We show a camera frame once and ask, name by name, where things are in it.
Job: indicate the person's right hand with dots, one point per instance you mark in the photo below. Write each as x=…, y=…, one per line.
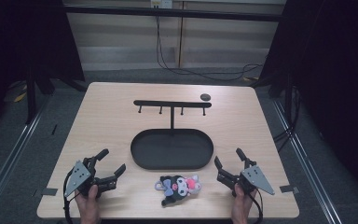
x=243, y=205

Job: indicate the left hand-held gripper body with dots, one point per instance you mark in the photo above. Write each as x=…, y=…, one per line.
x=81, y=177

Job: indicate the metal floor rail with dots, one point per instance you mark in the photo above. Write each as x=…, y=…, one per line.
x=9, y=155
x=307, y=168

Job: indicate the white wall socket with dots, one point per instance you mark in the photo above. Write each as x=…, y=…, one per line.
x=161, y=3

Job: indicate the yellow floor tape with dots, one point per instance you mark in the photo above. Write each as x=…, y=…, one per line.
x=20, y=97

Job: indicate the black hook rack with tray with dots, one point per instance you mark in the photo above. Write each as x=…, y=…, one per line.
x=172, y=146

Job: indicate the person's left hand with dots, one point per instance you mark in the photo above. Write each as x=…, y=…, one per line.
x=88, y=202

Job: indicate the black metal stand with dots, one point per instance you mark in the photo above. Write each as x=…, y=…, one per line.
x=37, y=84
x=284, y=93

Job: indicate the black tape piece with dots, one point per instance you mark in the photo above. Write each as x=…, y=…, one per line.
x=289, y=188
x=49, y=191

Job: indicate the black curtain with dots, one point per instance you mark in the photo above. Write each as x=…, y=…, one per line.
x=21, y=40
x=332, y=77

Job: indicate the small dark round disc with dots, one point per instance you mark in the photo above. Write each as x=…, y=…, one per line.
x=205, y=97

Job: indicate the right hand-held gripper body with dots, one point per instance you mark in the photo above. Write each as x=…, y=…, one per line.
x=248, y=180

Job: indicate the black horizontal bar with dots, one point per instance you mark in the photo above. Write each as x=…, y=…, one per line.
x=171, y=13

